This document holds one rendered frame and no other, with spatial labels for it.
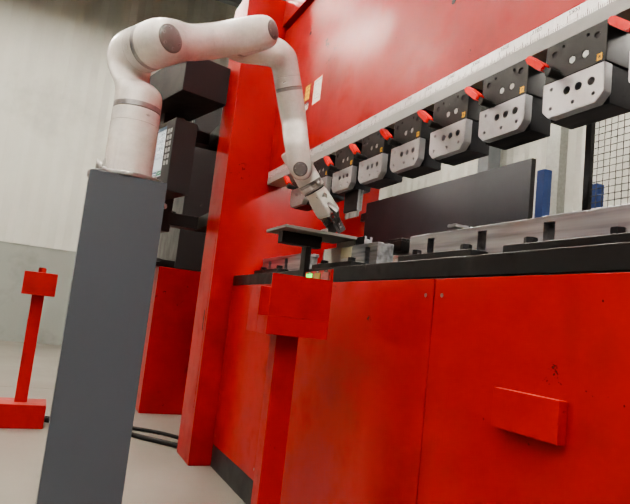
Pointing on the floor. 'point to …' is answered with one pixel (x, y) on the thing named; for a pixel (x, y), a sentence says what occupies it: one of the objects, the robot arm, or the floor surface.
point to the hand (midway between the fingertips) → (335, 228)
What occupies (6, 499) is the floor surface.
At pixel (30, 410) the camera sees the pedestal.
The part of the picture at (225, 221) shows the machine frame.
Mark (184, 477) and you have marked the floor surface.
